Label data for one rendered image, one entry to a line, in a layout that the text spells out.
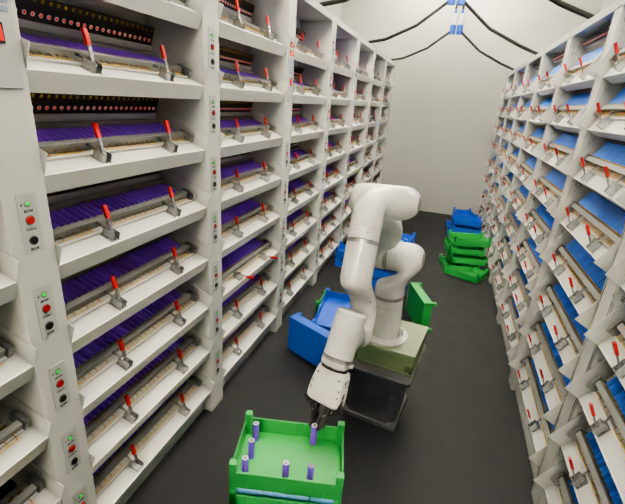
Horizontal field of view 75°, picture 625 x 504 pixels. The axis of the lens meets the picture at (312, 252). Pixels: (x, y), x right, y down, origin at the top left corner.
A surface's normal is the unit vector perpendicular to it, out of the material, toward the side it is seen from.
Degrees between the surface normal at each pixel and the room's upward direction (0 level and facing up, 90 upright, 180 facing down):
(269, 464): 0
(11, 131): 90
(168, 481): 0
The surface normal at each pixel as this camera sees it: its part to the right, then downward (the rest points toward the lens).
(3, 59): 0.95, 0.17
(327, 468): 0.07, -0.94
